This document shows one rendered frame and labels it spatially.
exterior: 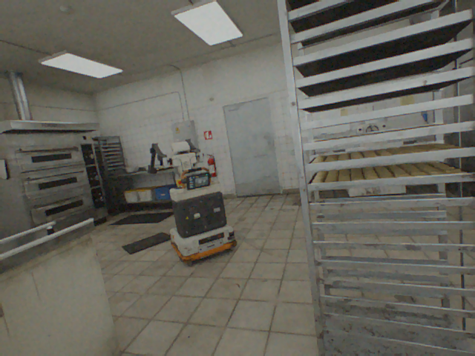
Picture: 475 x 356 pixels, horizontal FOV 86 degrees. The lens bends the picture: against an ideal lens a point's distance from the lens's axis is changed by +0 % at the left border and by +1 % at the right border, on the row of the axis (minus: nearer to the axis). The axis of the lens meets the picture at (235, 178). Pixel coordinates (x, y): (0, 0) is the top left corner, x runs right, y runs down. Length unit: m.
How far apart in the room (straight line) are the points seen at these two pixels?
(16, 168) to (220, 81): 3.87
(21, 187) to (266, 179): 4.25
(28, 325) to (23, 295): 0.13
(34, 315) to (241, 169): 4.70
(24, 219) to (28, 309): 3.70
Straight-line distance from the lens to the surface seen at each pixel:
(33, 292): 1.48
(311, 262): 1.27
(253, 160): 5.52
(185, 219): 2.77
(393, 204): 1.20
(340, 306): 1.82
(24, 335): 1.50
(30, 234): 1.80
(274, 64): 5.53
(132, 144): 6.89
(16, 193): 5.09
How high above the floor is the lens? 1.20
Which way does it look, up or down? 8 degrees down
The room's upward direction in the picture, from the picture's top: 9 degrees counter-clockwise
